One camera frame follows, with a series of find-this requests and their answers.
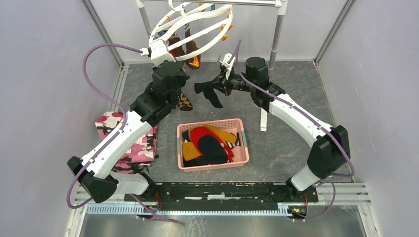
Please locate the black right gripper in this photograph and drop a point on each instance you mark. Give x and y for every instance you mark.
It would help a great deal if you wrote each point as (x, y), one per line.
(219, 86)

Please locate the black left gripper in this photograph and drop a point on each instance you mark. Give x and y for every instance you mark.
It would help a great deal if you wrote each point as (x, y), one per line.
(184, 77)

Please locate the black sock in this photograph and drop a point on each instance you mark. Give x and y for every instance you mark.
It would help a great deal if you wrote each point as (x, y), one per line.
(209, 93)

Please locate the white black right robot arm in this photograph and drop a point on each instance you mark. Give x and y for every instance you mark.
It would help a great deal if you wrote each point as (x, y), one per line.
(329, 145)

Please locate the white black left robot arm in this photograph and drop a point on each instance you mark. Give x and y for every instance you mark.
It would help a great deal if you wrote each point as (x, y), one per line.
(94, 170)

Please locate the white round clip hanger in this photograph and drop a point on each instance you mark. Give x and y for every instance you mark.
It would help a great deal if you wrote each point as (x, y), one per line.
(190, 29)

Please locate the argyle brown yellow sock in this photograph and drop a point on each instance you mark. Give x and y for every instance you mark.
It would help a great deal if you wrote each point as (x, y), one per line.
(184, 103)

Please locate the pink perforated plastic basket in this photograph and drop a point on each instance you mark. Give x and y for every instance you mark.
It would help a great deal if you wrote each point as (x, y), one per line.
(230, 131)

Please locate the black cloth in basket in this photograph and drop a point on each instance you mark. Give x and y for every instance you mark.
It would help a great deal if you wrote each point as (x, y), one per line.
(203, 147)

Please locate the yellow cloth in basket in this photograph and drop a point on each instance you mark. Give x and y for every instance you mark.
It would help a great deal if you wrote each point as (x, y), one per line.
(196, 147)

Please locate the pink camouflage folded cloth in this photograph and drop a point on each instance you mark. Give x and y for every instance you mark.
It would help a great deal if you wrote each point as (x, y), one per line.
(140, 155)

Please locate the white metal drying rack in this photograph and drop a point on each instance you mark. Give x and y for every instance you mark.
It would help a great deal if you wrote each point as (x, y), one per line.
(280, 5)

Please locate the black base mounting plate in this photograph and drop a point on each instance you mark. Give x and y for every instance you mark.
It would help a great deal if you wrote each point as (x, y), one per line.
(225, 196)

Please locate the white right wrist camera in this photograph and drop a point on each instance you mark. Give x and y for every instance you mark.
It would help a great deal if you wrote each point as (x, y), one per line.
(226, 62)

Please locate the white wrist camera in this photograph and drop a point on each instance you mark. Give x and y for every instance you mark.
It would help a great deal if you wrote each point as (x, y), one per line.
(158, 52)
(226, 62)

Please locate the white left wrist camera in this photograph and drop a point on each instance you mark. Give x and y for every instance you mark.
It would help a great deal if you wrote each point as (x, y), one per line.
(158, 52)

